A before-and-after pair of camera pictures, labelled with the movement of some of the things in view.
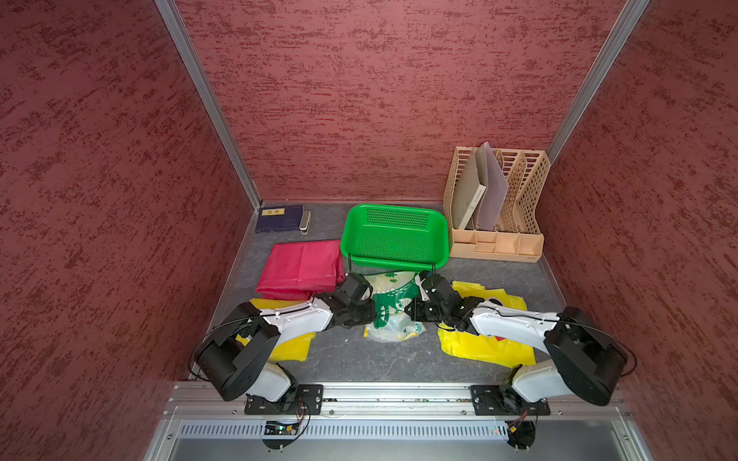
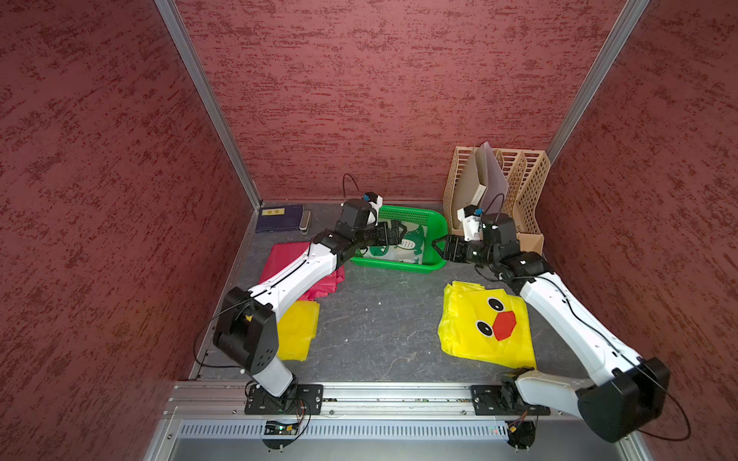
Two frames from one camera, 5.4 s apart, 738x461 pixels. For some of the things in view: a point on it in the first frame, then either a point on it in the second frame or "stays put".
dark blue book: [279, 218] stays put
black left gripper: [370, 305] to [394, 236]
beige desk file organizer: [517, 236] stays put
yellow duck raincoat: [497, 350] stays put
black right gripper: [415, 306] to [447, 248]
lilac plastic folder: [496, 193] stays put
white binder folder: [470, 189] stays put
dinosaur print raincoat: [391, 293] to [410, 249]
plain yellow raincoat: [294, 349] stays put
